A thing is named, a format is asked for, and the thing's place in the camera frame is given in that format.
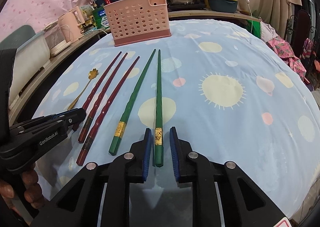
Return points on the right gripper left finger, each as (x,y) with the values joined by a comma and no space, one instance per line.
(99,194)

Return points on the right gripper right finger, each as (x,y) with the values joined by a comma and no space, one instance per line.
(223,194)

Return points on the dark red chopstick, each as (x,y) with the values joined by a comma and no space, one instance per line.
(97,103)
(89,99)
(89,132)

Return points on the green chopstick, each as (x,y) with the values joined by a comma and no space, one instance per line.
(158,148)
(118,135)

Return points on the person's left hand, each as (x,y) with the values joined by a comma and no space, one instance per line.
(33,193)

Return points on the white small appliance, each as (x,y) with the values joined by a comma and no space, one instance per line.
(55,39)

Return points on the blue dotted tablecloth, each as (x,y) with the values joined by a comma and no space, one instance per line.
(226,93)

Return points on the pink electric kettle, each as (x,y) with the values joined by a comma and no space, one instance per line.
(71,24)

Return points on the green detergent box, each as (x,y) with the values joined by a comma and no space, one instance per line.
(100,18)

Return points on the pink floral fabric bundle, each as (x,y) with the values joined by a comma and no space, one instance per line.
(284,51)

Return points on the pink perforated utensil holder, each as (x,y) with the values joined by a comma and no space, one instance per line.
(133,21)

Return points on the teal yellow bowl stack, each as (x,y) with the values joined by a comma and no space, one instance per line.
(228,6)

